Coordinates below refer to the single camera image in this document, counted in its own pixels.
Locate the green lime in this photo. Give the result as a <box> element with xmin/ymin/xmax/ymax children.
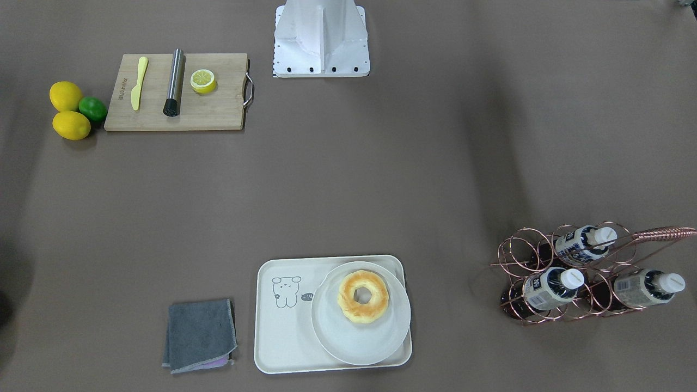
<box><xmin>78</xmin><ymin>96</ymin><xmax>108</xmax><ymax>123</ymax></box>

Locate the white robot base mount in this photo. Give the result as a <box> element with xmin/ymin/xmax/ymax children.
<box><xmin>272</xmin><ymin>1</ymin><xmax>371</xmax><ymax>78</ymax></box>

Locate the tea bottle taken from rack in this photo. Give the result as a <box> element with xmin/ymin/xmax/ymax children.
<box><xmin>554</xmin><ymin>225</ymin><xmax>618</xmax><ymax>267</ymax></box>

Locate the glazed donut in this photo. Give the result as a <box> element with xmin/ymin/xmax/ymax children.
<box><xmin>338</xmin><ymin>270</ymin><xmax>390</xmax><ymax>323</ymax></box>

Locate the half lemon slice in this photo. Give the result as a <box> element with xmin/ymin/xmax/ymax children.
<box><xmin>189</xmin><ymin>69</ymin><xmax>217</xmax><ymax>94</ymax></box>

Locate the grey folded cloth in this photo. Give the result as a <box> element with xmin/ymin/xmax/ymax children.
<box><xmin>161</xmin><ymin>298</ymin><xmax>237</xmax><ymax>374</ymax></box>

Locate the white round plate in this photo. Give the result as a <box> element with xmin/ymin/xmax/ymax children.
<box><xmin>311</xmin><ymin>261</ymin><xmax>411</xmax><ymax>366</ymax></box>

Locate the wooden cutting board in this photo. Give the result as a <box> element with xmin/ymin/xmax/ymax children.
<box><xmin>104</xmin><ymin>53</ymin><xmax>253</xmax><ymax>132</ymax></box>

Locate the steel muddler black tip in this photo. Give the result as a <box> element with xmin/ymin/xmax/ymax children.
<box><xmin>162</xmin><ymin>48</ymin><xmax>185</xmax><ymax>117</ymax></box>

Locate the lower yellow lemon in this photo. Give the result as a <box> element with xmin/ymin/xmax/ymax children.
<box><xmin>52</xmin><ymin>111</ymin><xmax>91</xmax><ymax>140</ymax></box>

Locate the yellow plastic knife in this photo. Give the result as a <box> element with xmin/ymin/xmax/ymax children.
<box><xmin>130</xmin><ymin>56</ymin><xmax>149</xmax><ymax>111</ymax></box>

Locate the yellow lemon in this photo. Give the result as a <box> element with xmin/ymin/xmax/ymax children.
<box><xmin>49</xmin><ymin>81</ymin><xmax>84</xmax><ymax>112</ymax></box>
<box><xmin>52</xmin><ymin>111</ymin><xmax>91</xmax><ymax>140</ymax></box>

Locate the upper yellow lemon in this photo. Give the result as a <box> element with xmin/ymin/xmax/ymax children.
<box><xmin>49</xmin><ymin>81</ymin><xmax>84</xmax><ymax>112</ymax></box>

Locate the cream serving tray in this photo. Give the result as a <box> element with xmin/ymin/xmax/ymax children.
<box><xmin>254</xmin><ymin>255</ymin><xmax>412</xmax><ymax>374</ymax></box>

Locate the tea bottle front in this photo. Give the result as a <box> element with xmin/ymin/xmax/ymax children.
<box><xmin>590</xmin><ymin>269</ymin><xmax>686</xmax><ymax>313</ymax></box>
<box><xmin>500</xmin><ymin>266</ymin><xmax>585</xmax><ymax>320</ymax></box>

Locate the copper wire bottle rack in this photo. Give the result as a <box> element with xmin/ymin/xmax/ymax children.
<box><xmin>496</xmin><ymin>222</ymin><xmax>695</xmax><ymax>325</ymax></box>

